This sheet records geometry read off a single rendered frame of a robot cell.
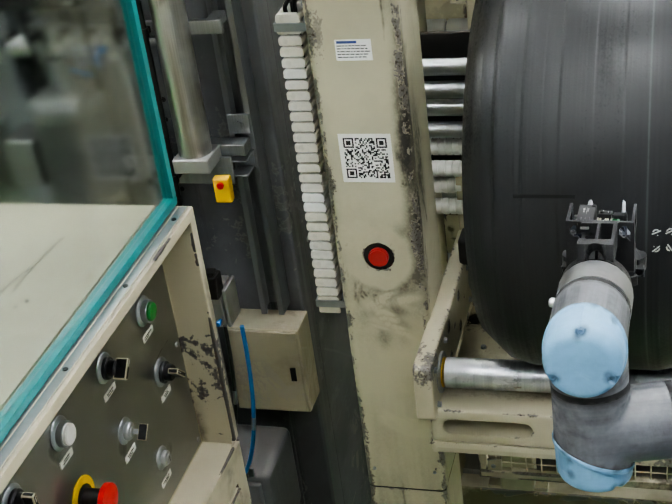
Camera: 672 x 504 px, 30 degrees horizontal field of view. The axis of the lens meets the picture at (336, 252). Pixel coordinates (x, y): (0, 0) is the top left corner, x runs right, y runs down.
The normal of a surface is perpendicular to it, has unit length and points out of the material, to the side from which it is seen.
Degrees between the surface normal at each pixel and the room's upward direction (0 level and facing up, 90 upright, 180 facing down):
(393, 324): 90
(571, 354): 83
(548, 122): 58
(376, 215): 90
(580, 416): 83
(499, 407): 0
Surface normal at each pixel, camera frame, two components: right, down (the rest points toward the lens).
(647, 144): -0.28, 0.07
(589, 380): -0.26, 0.40
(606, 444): 0.00, 0.39
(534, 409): -0.12, -0.86
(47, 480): 0.96, 0.03
